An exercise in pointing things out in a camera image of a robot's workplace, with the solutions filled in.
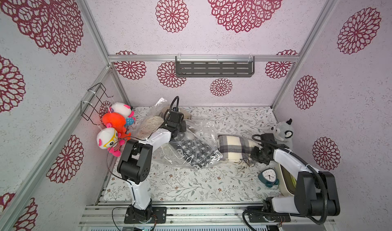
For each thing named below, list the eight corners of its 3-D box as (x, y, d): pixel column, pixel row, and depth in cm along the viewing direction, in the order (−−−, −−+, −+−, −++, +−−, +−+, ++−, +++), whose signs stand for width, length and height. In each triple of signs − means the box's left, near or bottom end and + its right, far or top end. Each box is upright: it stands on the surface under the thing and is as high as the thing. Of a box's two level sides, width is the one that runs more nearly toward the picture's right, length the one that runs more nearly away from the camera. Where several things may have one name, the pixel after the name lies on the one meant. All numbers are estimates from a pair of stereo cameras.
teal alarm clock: (260, 187, 84) (264, 184, 80) (256, 171, 90) (259, 168, 86) (276, 187, 84) (280, 184, 80) (271, 171, 90) (275, 168, 86)
